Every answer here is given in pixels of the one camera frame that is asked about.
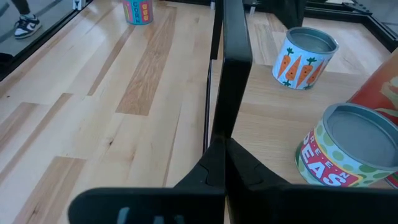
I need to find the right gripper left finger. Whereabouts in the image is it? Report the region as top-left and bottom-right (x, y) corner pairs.
(174, 138), (226, 190)

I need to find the short carrots can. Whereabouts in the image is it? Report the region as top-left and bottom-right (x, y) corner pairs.
(272, 26), (340, 91)

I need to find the person's shoe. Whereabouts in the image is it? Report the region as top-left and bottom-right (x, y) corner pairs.
(13, 14), (42, 40)

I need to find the orange red corn can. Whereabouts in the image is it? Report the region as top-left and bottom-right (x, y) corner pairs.
(345, 48), (398, 190)
(121, 0), (154, 26)

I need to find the black table frame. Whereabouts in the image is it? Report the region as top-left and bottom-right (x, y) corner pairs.
(0, 0), (398, 82)

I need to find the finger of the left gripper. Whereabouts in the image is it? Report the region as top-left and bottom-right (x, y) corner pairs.
(273, 0), (295, 29)
(289, 0), (307, 29)

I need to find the person's leg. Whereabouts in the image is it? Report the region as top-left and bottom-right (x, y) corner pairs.
(11, 0), (31, 16)

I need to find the green peas can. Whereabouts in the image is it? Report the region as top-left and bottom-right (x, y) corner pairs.
(294, 102), (398, 188)

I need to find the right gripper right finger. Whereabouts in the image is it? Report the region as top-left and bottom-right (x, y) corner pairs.
(225, 138), (292, 190)

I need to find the black frame wooden shelf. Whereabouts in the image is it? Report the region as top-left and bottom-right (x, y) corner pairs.
(202, 0), (398, 191)

